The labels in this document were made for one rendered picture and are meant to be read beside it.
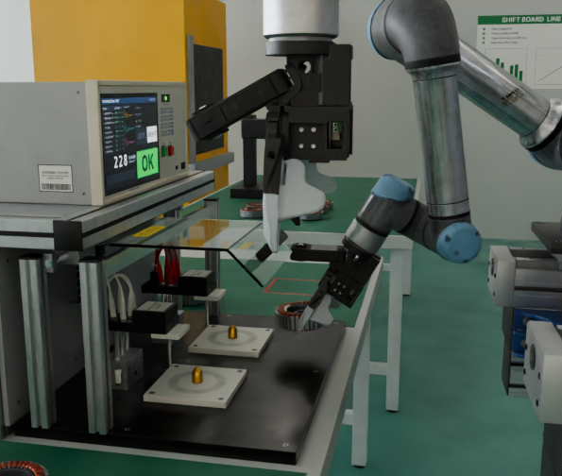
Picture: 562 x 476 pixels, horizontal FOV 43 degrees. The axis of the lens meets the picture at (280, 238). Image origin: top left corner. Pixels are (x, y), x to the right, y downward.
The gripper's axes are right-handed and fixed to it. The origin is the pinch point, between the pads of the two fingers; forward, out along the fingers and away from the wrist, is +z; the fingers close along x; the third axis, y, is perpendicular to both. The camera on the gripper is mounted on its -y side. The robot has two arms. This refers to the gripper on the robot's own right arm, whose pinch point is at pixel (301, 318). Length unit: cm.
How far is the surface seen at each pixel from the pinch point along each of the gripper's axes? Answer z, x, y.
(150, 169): -13.7, -11.0, -40.1
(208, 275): 2.4, -1.1, -21.5
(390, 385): 55, 136, 47
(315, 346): 4.3, 1.5, 5.5
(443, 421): 55, 132, 72
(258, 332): 9.7, 4.0, -6.4
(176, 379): 14.1, -24.0, -14.1
